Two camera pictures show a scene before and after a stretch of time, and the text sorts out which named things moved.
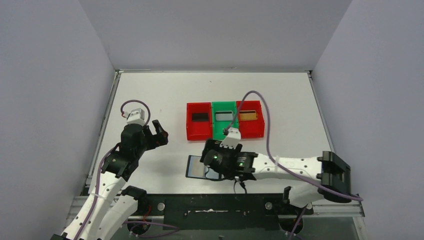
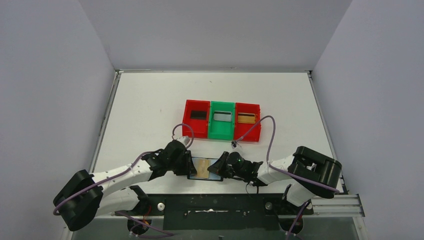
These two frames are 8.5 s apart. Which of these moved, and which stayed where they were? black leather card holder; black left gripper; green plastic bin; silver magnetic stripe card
Moved: black left gripper
Stayed: silver magnetic stripe card; black leather card holder; green plastic bin
